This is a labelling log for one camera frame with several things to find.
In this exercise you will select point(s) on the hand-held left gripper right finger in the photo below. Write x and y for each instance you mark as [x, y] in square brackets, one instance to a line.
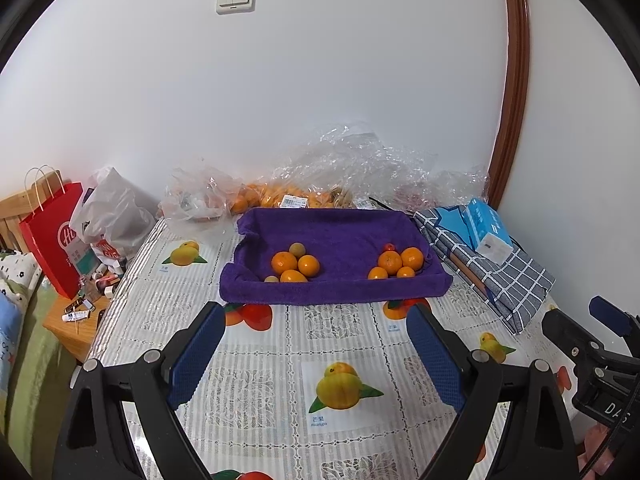
[435, 355]

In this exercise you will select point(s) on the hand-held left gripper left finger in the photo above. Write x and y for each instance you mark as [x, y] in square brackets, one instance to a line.
[195, 355]

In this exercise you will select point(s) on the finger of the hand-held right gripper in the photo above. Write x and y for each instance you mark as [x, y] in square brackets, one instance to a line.
[570, 335]
[610, 312]

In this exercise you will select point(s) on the small orange mandarin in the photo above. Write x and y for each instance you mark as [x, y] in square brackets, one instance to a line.
[377, 273]
[308, 265]

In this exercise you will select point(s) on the oval orange kumquat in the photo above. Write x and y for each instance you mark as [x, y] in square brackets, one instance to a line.
[293, 276]

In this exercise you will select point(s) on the large orange mandarin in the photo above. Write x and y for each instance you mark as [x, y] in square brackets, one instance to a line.
[284, 262]

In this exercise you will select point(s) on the purple towel covered tray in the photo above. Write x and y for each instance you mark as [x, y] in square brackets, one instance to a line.
[340, 237]

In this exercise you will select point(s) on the person's right hand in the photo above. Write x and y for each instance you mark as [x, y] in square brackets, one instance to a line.
[589, 445]

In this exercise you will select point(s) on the grey checked cloth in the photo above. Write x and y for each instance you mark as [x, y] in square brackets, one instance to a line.
[520, 280]

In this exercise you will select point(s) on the brown wooden stick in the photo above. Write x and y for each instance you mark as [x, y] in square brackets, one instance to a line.
[467, 272]

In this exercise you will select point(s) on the fruit print tablecloth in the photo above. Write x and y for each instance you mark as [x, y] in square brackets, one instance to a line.
[310, 340]

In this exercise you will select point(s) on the white ointment tube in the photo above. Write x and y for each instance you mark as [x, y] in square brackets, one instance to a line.
[75, 316]

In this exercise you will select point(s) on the wooden nightstand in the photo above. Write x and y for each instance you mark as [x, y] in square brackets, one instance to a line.
[67, 332]

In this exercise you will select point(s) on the blue tissue pack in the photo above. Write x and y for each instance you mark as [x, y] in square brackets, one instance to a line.
[487, 232]

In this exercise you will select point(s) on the blue star shaped paper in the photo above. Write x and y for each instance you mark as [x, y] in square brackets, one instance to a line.
[450, 220]

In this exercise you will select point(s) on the red white packet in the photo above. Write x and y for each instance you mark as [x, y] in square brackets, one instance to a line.
[106, 250]

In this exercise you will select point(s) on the teal white box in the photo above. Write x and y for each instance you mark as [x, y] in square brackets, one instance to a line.
[84, 260]

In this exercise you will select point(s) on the empty clear plastic bag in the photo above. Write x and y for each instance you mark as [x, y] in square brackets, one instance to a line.
[197, 195]

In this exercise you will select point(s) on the green bedsheet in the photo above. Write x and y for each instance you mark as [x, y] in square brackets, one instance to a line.
[32, 370]

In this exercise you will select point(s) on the white plastic bag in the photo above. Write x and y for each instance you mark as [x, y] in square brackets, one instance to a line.
[115, 210]

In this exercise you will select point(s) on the clear bag of mandarins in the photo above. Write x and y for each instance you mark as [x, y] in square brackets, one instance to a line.
[280, 196]

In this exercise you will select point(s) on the red paper bag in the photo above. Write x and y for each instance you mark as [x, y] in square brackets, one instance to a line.
[47, 240]

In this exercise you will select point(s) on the white printed pillow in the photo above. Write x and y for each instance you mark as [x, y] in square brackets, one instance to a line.
[15, 270]

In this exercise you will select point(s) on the crumpled clear plastic wrap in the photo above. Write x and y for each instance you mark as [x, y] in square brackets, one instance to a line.
[375, 160]

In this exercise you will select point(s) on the wooden headboard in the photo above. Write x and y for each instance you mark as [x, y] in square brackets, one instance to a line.
[15, 210]

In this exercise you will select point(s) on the brown wooden door frame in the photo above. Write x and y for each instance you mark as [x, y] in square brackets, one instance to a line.
[515, 60]

